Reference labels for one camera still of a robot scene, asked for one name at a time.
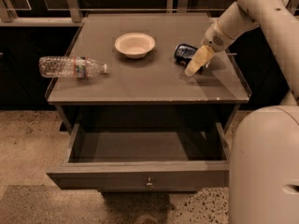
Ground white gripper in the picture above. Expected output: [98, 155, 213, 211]
[184, 19, 238, 77]

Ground blue pepsi can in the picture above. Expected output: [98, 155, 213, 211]
[174, 44, 198, 67]

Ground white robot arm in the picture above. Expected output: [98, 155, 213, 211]
[185, 0, 299, 224]

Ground open grey top drawer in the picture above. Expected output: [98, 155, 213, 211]
[47, 122, 230, 192]

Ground round metal drawer knob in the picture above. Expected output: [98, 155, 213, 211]
[145, 177, 154, 189]

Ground clear plastic water bottle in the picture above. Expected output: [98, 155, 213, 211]
[38, 56, 107, 79]

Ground metal railing frame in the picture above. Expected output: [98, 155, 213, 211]
[0, 0, 235, 27]

